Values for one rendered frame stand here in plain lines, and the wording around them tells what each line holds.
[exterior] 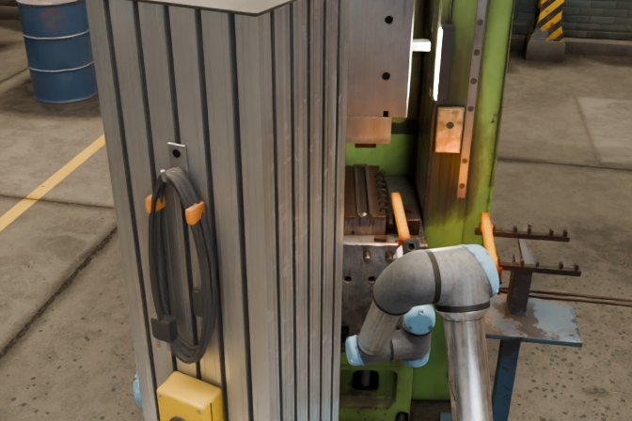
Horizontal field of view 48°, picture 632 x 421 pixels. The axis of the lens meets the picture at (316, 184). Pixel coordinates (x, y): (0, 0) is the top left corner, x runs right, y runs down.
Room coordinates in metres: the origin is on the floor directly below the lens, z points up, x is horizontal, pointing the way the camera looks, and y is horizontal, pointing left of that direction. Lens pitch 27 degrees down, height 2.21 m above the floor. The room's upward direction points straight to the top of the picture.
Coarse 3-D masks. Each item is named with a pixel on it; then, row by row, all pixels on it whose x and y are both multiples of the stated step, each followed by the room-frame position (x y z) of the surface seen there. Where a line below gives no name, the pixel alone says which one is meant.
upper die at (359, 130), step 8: (384, 112) 2.21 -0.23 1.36; (352, 120) 2.17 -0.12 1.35; (360, 120) 2.17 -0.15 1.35; (368, 120) 2.17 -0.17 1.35; (376, 120) 2.17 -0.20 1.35; (384, 120) 2.17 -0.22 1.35; (352, 128) 2.17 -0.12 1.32; (360, 128) 2.17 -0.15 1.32; (368, 128) 2.17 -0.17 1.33; (376, 128) 2.17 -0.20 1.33; (384, 128) 2.17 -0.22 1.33; (352, 136) 2.17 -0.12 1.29; (360, 136) 2.17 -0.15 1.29; (368, 136) 2.17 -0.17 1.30; (376, 136) 2.17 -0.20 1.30; (384, 136) 2.17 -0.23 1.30
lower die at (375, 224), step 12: (348, 168) 2.56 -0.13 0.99; (372, 168) 2.56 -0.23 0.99; (348, 180) 2.45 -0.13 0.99; (372, 180) 2.45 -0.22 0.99; (348, 192) 2.36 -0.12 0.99; (372, 192) 2.35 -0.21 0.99; (348, 204) 2.26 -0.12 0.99; (372, 204) 2.26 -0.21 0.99; (384, 204) 2.26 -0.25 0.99; (348, 216) 2.17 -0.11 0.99; (372, 216) 2.17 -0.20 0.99; (384, 216) 2.17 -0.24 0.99; (348, 228) 2.17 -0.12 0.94; (360, 228) 2.17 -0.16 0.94; (372, 228) 2.17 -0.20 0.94; (384, 228) 2.17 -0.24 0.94
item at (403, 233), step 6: (396, 198) 2.09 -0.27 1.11; (396, 204) 2.04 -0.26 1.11; (402, 204) 2.04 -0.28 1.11; (396, 210) 1.99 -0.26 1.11; (402, 210) 1.99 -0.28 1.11; (396, 216) 1.95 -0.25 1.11; (402, 216) 1.94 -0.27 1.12; (396, 222) 1.94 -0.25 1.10; (402, 222) 1.90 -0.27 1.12; (402, 228) 1.85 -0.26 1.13; (402, 234) 1.81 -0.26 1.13; (408, 234) 1.81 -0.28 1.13; (402, 240) 1.77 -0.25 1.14
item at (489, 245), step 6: (486, 216) 2.17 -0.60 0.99; (486, 222) 2.13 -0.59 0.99; (486, 228) 2.08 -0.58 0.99; (486, 234) 2.04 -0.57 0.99; (492, 234) 2.04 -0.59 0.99; (486, 240) 2.01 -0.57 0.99; (492, 240) 2.01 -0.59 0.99; (486, 246) 1.97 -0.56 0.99; (492, 246) 1.97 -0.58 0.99; (492, 252) 1.93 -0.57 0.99; (498, 270) 1.81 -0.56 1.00; (498, 276) 1.78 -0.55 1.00; (498, 288) 1.77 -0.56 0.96; (498, 294) 1.75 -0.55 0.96
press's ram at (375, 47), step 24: (360, 0) 2.17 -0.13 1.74; (384, 0) 2.17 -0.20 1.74; (408, 0) 2.17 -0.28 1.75; (360, 24) 2.17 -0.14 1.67; (384, 24) 2.17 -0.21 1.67; (408, 24) 2.17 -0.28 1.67; (360, 48) 2.17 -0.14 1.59; (384, 48) 2.17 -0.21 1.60; (408, 48) 2.17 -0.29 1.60; (360, 72) 2.17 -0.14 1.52; (384, 72) 2.17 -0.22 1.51; (408, 72) 2.17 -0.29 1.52; (360, 96) 2.17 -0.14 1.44; (384, 96) 2.17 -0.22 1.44
